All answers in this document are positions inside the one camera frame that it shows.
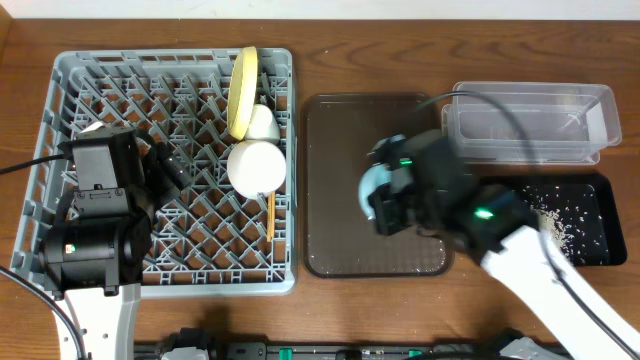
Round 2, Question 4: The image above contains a wooden chopstick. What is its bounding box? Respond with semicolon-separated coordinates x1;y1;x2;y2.
268;192;276;241
267;193;276;243

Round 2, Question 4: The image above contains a white cup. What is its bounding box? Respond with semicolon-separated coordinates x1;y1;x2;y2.
245;104;280;144

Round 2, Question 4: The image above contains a light blue bowl with rice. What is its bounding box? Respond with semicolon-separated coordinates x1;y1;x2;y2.
358;134;406;221

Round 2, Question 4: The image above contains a clear plastic bin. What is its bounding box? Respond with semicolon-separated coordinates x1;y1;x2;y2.
442;81;622;165

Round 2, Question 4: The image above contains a dark brown serving tray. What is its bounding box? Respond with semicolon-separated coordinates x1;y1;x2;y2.
302;93;454;279

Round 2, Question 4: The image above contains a grey plastic dishwasher rack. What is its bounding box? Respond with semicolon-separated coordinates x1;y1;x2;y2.
10;48;297;298

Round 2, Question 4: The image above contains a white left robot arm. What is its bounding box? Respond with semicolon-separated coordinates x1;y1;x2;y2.
38;128;191;359

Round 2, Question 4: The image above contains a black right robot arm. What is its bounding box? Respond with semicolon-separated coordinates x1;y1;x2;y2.
358;164;639;359

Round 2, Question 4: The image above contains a black plastic tray bin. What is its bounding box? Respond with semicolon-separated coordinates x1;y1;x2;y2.
482;172;627;267

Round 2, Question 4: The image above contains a yellow plate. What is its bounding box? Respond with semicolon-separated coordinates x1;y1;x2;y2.
227;46;259;140

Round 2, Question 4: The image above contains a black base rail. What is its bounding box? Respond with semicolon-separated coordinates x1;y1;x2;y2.
134;327;571;360

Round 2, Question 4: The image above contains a pink bowl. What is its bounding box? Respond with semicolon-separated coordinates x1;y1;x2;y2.
227;140;286;200

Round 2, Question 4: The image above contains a spilled rice pile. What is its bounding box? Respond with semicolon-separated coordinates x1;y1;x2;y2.
515;184;610;266

